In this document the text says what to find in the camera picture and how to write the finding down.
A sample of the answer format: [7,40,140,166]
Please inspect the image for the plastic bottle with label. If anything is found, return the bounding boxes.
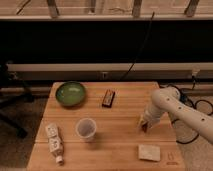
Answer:
[45,123,64,165]

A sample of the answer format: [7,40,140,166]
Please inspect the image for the clear plastic cup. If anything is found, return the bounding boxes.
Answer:
[75,118,97,142]

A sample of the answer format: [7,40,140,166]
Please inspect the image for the dark rectangular chocolate bar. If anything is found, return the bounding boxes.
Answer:
[102,90,115,107]

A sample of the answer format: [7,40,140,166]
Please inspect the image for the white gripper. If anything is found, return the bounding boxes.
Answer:
[138,114,153,132]

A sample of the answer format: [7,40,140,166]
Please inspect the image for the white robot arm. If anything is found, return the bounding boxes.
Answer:
[139,87,213,145]

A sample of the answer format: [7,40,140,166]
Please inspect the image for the beige sponge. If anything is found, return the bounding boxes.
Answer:
[138,144,161,162]

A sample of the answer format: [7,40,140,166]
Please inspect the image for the green bowl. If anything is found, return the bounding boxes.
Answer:
[55,81,86,107]

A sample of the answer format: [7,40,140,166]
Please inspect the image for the white baseboard heater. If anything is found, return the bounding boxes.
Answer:
[8,62,213,81]

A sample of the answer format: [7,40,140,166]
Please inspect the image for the black office chair base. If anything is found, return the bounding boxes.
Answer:
[0,61,34,138]

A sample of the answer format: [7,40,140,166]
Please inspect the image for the black cable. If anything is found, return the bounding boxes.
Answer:
[119,11,156,82]

